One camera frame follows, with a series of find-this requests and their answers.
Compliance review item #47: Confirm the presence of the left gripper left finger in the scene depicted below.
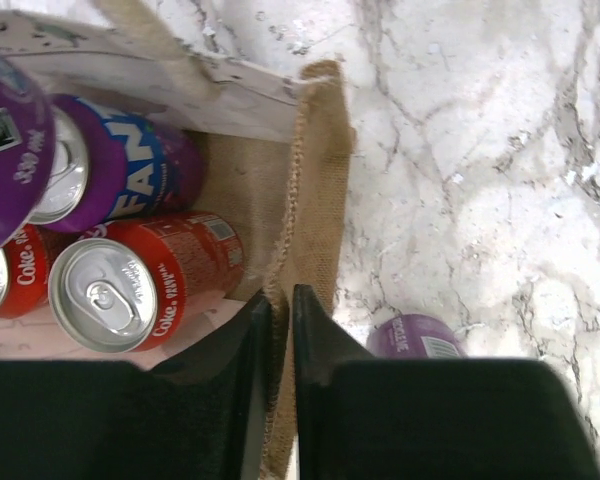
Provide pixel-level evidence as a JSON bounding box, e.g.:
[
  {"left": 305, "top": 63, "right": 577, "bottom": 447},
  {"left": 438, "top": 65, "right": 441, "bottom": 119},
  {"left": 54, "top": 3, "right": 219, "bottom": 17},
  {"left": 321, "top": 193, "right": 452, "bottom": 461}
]
[{"left": 0, "top": 294, "right": 271, "bottom": 479}]

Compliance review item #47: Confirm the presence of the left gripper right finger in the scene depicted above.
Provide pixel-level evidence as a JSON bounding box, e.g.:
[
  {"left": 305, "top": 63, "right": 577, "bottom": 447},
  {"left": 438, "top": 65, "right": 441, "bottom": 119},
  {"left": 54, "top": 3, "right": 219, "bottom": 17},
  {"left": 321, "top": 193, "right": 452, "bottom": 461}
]
[{"left": 292, "top": 285, "right": 600, "bottom": 479}]

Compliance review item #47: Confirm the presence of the red cola can front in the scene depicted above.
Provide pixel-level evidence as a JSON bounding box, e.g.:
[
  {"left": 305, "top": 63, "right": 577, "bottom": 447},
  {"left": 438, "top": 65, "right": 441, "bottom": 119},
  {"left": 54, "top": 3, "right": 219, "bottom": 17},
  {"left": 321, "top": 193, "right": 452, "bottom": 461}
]
[{"left": 48, "top": 211, "right": 244, "bottom": 354}]

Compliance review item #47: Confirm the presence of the red cola can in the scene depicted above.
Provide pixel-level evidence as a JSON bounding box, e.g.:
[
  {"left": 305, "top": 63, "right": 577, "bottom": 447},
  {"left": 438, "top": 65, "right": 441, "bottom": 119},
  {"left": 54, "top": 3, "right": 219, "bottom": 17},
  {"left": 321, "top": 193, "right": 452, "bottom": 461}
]
[
  {"left": 0, "top": 224, "right": 76, "bottom": 319},
  {"left": 48, "top": 211, "right": 244, "bottom": 354}
]

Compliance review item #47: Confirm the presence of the purple Fanta can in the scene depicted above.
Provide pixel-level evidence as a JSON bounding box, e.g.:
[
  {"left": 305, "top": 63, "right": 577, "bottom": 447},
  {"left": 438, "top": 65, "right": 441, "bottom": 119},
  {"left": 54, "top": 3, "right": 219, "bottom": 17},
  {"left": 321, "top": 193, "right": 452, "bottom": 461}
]
[
  {"left": 28, "top": 94, "right": 206, "bottom": 232},
  {"left": 0, "top": 55, "right": 56, "bottom": 247}
]

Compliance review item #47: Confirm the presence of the jute canvas tote bag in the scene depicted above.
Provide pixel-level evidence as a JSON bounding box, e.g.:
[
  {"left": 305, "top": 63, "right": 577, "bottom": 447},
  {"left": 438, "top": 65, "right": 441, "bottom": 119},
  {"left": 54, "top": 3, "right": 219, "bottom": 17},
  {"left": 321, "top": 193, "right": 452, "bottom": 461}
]
[{"left": 0, "top": 1, "right": 354, "bottom": 479}]

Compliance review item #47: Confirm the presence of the purple can near front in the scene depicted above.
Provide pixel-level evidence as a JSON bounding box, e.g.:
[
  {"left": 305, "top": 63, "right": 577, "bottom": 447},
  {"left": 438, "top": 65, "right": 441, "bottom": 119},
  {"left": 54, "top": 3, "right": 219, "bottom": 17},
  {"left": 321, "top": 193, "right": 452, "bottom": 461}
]
[{"left": 366, "top": 314, "right": 466, "bottom": 359}]

